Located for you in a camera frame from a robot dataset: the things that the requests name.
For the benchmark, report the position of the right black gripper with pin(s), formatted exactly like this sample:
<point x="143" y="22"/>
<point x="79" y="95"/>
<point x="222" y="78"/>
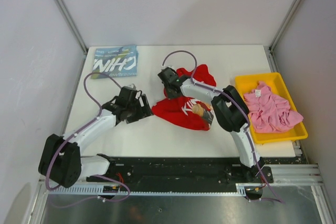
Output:
<point x="170" y="96"/>

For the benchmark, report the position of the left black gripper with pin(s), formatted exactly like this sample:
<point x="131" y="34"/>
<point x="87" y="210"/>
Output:
<point x="146" y="110"/>

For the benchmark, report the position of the red t shirt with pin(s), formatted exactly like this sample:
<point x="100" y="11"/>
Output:
<point x="189" y="113"/>

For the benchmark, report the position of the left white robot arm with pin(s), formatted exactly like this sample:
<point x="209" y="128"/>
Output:
<point x="62" y="160"/>

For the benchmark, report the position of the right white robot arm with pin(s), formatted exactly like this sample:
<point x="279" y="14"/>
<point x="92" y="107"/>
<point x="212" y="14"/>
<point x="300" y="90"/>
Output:
<point x="230" y="111"/>

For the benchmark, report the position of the folded blue printed t shirt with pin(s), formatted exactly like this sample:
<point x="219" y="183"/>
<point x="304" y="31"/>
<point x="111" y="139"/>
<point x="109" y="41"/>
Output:
<point x="116" y="62"/>

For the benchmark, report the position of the yellow plastic tray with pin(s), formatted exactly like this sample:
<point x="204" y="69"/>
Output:
<point x="247" y="83"/>

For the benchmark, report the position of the pink t shirt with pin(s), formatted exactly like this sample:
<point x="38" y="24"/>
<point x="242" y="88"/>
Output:
<point x="269" y="112"/>

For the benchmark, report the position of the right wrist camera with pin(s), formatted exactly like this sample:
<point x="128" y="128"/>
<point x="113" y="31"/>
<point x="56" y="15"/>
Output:
<point x="167" y="66"/>

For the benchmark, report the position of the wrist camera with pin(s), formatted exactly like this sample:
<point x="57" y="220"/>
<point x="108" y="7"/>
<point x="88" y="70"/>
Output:
<point x="167" y="66"/>
<point x="132" y="86"/>

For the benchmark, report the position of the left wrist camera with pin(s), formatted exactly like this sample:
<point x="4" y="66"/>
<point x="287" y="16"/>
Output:
<point x="132" y="86"/>

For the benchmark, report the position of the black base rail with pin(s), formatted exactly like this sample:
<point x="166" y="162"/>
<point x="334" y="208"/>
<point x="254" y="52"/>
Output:
<point x="182" y="173"/>

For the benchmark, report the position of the grey slotted cable duct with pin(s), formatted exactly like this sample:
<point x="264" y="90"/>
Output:
<point x="105" y="189"/>

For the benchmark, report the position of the left aluminium frame post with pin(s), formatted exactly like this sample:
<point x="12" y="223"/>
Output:
<point x="61" y="5"/>

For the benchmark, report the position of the aluminium frame post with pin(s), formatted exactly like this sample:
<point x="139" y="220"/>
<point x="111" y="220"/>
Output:
<point x="61" y="5"/>
<point x="294" y="7"/>

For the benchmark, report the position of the right aluminium frame post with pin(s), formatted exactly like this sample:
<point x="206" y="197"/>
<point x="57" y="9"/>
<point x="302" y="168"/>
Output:
<point x="294" y="7"/>

